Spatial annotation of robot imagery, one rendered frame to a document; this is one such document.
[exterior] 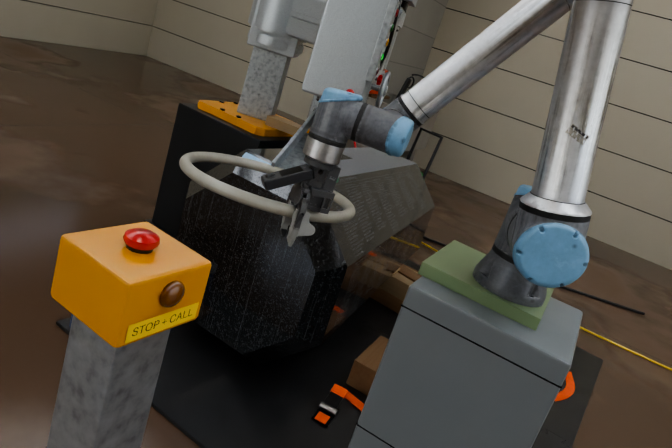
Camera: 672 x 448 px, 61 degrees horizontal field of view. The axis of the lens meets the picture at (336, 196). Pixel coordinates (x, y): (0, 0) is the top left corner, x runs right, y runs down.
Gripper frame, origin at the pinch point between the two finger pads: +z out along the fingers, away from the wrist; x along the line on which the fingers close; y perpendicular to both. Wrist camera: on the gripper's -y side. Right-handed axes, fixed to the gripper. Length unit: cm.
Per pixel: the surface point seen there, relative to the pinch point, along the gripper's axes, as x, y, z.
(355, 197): 81, 56, 6
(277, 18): 176, 27, -53
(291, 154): 58, 16, -9
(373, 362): 61, 80, 68
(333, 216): 1.3, 11.0, -7.1
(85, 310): -63, -44, -9
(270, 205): -0.5, -6.0, -6.8
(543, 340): -31, 57, 1
